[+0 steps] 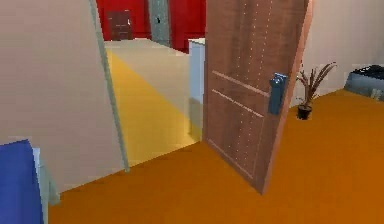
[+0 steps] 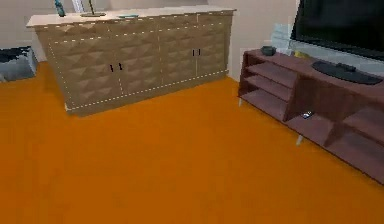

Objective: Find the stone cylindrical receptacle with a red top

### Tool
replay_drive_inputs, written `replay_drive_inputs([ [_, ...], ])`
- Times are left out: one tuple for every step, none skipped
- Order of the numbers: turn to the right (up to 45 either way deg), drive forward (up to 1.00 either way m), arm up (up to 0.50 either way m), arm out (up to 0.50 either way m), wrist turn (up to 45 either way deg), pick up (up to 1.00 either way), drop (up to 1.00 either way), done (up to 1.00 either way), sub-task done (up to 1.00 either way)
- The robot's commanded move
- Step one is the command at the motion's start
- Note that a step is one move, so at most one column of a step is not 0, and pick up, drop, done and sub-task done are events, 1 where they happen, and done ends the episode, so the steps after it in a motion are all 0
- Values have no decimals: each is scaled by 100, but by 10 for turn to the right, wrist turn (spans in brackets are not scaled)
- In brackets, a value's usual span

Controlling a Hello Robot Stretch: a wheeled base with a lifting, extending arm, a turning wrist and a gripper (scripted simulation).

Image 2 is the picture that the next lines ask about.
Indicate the tan patterned sideboard cupboard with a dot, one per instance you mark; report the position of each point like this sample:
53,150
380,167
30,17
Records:
140,63

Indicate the dark grey small bowl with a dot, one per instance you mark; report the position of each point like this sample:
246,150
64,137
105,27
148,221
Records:
268,50

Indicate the small white blue object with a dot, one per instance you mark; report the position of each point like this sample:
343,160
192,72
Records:
307,115

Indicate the teal flat dish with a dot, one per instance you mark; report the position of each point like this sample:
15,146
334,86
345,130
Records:
128,16

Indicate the yellow small object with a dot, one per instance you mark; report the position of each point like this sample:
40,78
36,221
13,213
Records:
300,54

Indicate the dark brown television stand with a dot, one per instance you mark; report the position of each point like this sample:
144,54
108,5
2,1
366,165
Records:
320,106

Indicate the tan round lamp base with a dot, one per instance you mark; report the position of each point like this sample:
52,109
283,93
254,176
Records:
93,13

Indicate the teal bottle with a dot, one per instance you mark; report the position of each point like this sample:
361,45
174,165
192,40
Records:
60,8

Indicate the black television set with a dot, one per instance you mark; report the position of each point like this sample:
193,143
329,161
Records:
343,30

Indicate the grey box with black contents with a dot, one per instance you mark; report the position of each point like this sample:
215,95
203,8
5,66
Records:
16,65

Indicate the white slanted frame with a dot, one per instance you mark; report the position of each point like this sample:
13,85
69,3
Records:
78,5

